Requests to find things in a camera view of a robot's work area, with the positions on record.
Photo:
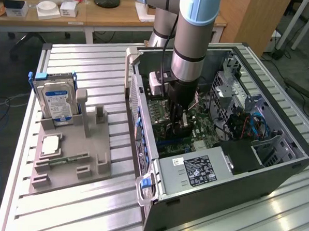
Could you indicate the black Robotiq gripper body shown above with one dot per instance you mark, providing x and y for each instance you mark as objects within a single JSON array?
[{"x": 182, "y": 93}]

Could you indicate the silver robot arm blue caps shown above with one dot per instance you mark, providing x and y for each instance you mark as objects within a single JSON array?
[{"x": 192, "y": 32}]

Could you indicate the metal socket cover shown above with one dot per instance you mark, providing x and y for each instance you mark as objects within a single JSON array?
[{"x": 195, "y": 100}]

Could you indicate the green motherboard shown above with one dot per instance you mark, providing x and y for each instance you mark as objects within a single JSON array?
[{"x": 203, "y": 128}]

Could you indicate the blue expansion slot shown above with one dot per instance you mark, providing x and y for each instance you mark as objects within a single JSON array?
[{"x": 163, "y": 143}]

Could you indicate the silver metal drive cage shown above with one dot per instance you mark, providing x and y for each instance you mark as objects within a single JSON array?
[{"x": 223, "y": 95}]

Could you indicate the grey power supply unit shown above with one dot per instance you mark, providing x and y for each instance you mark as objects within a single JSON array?
[{"x": 172, "y": 178}]

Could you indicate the blue case latch tab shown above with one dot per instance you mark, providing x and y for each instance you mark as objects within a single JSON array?
[{"x": 145, "y": 183}]

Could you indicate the open black PC case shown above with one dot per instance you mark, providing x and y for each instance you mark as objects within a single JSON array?
[{"x": 217, "y": 201}]

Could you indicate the metal disk bay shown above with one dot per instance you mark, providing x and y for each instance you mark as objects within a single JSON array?
[{"x": 272, "y": 150}]

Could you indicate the white paper stack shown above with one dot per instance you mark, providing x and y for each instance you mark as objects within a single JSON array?
[{"x": 143, "y": 14}]

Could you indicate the brown cardboard box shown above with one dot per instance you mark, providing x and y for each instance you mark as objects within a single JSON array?
[{"x": 150, "y": 9}]

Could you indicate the wooden cabinet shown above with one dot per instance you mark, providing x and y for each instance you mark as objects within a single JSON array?
[{"x": 252, "y": 22}]

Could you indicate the black power adapter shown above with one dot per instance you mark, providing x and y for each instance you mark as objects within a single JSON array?
[{"x": 277, "y": 54}]

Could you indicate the wooden desk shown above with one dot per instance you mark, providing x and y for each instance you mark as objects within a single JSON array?
[{"x": 110, "y": 17}]

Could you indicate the grey plastic parts rack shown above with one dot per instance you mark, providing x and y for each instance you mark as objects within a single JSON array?
[{"x": 72, "y": 147}]

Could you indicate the green RAM stick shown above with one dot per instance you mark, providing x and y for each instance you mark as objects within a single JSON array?
[{"x": 64, "y": 160}]

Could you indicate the hard disk in blue carrier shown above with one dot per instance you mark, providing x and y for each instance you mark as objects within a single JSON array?
[{"x": 56, "y": 102}]

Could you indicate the black round lamp base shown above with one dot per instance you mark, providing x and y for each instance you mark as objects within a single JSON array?
[{"x": 106, "y": 1}]

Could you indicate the silver CPU chip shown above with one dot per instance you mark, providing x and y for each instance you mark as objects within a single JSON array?
[{"x": 50, "y": 145}]

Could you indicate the small white labelled box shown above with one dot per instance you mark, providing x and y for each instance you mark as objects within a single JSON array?
[{"x": 68, "y": 10}]

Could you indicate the white round dish block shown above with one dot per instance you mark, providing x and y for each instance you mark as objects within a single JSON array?
[{"x": 48, "y": 11}]

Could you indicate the white box with black top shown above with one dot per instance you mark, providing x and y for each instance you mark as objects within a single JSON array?
[{"x": 16, "y": 11}]

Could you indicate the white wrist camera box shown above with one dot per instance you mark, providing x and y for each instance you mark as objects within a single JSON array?
[{"x": 156, "y": 85}]

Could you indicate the white table frame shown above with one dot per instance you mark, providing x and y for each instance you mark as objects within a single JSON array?
[{"x": 305, "y": 29}]

